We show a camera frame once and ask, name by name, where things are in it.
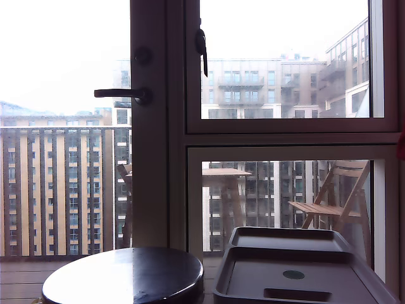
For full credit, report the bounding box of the grey recycling bin lid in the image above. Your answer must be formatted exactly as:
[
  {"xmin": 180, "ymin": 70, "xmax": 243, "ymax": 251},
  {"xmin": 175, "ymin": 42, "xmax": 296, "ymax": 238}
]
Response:
[{"xmin": 212, "ymin": 226, "xmax": 401, "ymax": 304}]

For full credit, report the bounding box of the metal door lever handle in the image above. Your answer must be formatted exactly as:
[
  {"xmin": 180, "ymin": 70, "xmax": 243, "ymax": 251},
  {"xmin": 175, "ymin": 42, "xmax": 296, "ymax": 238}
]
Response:
[{"xmin": 94, "ymin": 87, "xmax": 153, "ymax": 106}]

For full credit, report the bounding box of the wooden folding chair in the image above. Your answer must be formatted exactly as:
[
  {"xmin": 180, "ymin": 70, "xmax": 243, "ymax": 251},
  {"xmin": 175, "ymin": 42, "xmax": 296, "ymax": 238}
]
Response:
[
  {"xmin": 116, "ymin": 163, "xmax": 133, "ymax": 248},
  {"xmin": 287, "ymin": 160, "xmax": 371, "ymax": 263}
]

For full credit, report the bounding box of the balcony railing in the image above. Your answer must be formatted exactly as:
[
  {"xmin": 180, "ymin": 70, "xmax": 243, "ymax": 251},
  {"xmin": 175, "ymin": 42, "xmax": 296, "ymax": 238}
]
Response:
[{"xmin": 0, "ymin": 126, "xmax": 132, "ymax": 257}]

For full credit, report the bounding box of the white window frame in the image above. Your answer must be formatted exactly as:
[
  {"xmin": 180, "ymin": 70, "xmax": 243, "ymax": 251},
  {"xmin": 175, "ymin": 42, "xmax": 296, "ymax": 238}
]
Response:
[{"xmin": 166, "ymin": 0, "xmax": 405, "ymax": 286}]

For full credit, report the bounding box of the wooden balcony table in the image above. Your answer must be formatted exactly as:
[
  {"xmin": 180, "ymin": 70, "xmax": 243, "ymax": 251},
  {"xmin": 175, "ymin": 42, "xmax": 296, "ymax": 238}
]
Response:
[{"xmin": 201, "ymin": 167, "xmax": 252, "ymax": 227}]

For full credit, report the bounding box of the dark window handle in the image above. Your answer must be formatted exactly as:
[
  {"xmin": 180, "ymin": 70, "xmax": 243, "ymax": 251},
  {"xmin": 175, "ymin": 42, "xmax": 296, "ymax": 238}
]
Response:
[{"xmin": 195, "ymin": 28, "xmax": 209, "ymax": 77}]

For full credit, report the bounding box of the green round sticker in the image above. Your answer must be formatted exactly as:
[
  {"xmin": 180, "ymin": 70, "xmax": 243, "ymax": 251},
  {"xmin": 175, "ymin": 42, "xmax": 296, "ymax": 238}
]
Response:
[{"xmin": 282, "ymin": 269, "xmax": 306, "ymax": 281}]

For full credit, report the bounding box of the round door lock knob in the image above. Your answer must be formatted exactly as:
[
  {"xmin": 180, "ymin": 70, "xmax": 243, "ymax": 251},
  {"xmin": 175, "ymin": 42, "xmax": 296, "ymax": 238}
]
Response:
[{"xmin": 134, "ymin": 46, "xmax": 153, "ymax": 66}]

